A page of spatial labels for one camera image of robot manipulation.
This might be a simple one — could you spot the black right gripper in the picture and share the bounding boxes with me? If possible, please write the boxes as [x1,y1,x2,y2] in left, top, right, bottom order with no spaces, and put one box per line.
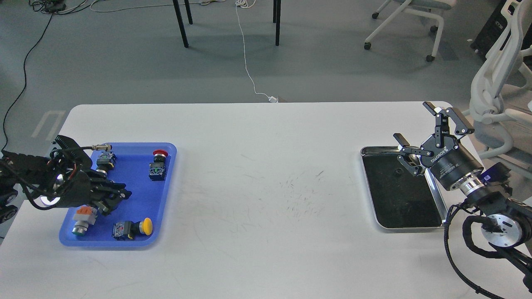
[393,101,484,191]

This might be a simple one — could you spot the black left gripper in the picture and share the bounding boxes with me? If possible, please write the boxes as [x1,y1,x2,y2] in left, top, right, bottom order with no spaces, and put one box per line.
[39,170,132,216]

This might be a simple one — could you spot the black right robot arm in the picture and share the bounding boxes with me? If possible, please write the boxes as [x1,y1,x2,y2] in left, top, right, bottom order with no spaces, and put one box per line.
[394,102,531,299]

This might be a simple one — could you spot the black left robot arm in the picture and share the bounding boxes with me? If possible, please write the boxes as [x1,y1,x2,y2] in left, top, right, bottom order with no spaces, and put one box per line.
[0,135,132,223]

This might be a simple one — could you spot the blue plastic tray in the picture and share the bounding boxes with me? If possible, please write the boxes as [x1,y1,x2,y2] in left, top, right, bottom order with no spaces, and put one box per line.
[59,142,177,248]

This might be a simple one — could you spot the red emergency stop button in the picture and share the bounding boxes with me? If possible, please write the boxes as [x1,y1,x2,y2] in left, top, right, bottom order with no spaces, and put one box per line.
[149,149,168,181]

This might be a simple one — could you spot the silver metal tray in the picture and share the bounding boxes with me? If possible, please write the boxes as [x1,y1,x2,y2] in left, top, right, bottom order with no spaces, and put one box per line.
[360,146,446,232]

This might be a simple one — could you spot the white office chair right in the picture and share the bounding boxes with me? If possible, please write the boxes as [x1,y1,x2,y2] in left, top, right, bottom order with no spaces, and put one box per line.
[466,0,531,163]

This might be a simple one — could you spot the white office chair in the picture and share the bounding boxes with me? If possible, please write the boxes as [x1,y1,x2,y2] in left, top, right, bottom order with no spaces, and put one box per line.
[466,0,531,163]
[364,0,453,62]

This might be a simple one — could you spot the white office chair top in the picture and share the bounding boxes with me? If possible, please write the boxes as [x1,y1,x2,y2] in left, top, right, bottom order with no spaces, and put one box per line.
[364,0,453,62]

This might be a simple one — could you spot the black table legs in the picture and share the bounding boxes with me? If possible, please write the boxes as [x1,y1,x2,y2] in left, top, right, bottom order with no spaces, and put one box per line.
[172,0,282,49]

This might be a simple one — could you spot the green push button switch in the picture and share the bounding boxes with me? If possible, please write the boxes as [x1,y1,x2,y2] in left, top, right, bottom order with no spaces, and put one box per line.
[71,206,98,236]

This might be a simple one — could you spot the yellow push button switch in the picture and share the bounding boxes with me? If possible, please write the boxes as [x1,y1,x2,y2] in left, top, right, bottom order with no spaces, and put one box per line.
[111,218,153,240]

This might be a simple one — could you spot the black selector switch part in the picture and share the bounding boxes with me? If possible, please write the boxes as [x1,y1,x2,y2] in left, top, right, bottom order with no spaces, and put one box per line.
[96,151,116,177]

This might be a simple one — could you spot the black cable on floor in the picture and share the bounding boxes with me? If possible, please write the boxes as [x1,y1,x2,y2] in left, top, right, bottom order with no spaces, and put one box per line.
[0,0,67,154]

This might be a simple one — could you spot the white cable on floor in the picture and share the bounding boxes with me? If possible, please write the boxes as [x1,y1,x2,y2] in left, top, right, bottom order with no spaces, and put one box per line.
[199,0,271,99]

